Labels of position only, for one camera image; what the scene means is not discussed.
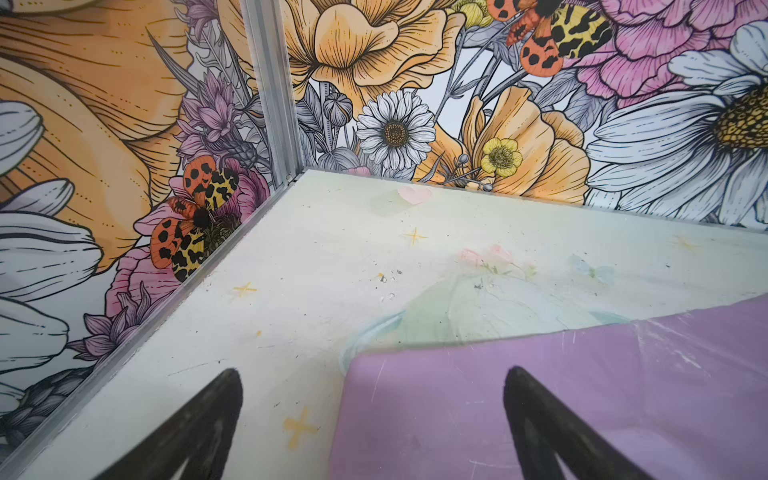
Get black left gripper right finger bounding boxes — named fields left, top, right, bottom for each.
left=503, top=366, right=650, bottom=479

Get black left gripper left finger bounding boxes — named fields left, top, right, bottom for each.
left=97, top=368, right=243, bottom=479

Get purple and pink wrapping paper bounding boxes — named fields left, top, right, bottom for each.
left=329, top=296, right=767, bottom=479

